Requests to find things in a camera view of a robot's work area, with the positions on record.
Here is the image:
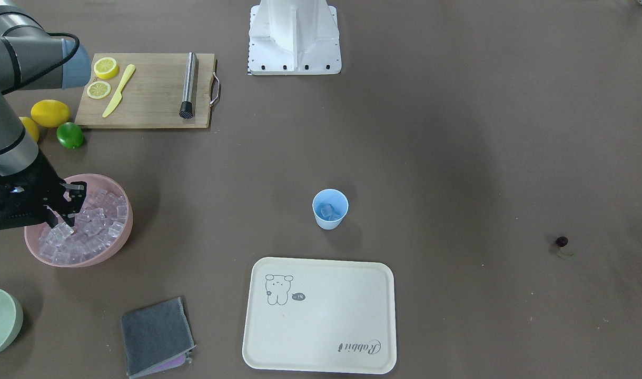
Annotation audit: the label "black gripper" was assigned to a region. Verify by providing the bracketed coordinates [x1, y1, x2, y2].
[0, 153, 87, 230]

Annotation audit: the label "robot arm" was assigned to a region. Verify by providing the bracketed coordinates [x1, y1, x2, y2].
[0, 1, 92, 230]

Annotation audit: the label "clear ice cubes pile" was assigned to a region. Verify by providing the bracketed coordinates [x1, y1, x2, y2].
[38, 187, 129, 265]

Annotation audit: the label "ice cubes in cup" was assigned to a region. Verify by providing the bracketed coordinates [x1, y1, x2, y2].
[318, 203, 342, 222]

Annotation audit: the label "blue plastic cup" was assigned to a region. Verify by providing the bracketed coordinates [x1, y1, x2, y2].
[312, 188, 349, 230]

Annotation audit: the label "pink bowl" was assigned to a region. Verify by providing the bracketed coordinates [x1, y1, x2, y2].
[24, 174, 133, 268]

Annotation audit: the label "green lime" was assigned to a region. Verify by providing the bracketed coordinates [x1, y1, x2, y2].
[56, 122, 85, 149]

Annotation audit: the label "whole lemon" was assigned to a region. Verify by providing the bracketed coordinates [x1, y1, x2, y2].
[31, 99, 71, 128]
[19, 117, 41, 143]

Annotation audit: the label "lemon half upper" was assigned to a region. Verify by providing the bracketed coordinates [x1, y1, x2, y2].
[86, 80, 112, 100]

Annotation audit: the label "lemon half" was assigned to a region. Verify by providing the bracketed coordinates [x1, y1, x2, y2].
[93, 57, 119, 80]
[86, 80, 112, 100]

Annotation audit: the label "grey folded cloth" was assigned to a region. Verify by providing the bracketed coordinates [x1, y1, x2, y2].
[121, 297, 196, 378]

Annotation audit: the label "lemon half lower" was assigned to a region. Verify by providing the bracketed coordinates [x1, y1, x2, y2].
[93, 57, 119, 80]

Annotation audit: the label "steel muddler black tip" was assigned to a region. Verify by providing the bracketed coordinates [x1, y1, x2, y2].
[179, 52, 197, 119]

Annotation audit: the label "wooden cutting board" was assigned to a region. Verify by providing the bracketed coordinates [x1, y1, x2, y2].
[75, 53, 220, 129]

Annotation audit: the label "yellow plastic knife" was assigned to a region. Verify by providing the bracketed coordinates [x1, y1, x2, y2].
[102, 64, 137, 118]

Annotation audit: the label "cream rabbit tray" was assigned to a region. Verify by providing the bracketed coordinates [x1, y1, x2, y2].
[242, 257, 397, 375]

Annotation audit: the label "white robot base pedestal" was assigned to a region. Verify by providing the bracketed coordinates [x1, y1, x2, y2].
[247, 1, 342, 75]

